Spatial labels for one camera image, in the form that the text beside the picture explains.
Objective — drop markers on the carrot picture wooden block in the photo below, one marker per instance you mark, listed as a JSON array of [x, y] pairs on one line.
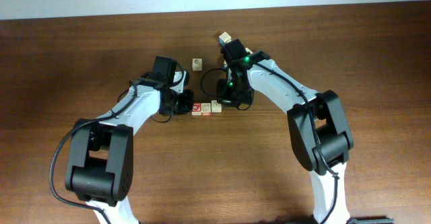
[[197, 64]]

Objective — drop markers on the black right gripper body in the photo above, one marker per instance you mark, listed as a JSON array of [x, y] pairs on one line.
[[227, 96]]

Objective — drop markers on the red Q wooden block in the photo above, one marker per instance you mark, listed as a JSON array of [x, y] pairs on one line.
[[196, 109]]

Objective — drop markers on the snail picture wooden block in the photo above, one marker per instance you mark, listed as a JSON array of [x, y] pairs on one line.
[[206, 109]]

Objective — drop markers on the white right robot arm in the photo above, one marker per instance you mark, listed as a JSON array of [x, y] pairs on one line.
[[319, 133]]

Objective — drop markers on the green N wooden block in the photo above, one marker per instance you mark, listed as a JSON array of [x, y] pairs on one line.
[[249, 50]]

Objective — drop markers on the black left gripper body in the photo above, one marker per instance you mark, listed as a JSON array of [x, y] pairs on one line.
[[181, 101]]

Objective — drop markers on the green R wooden block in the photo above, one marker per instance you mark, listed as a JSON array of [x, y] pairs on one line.
[[216, 107]]

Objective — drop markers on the blue L wooden block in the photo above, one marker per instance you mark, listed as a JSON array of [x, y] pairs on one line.
[[224, 38]]

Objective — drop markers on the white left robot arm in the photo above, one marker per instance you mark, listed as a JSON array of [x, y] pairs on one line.
[[100, 163]]

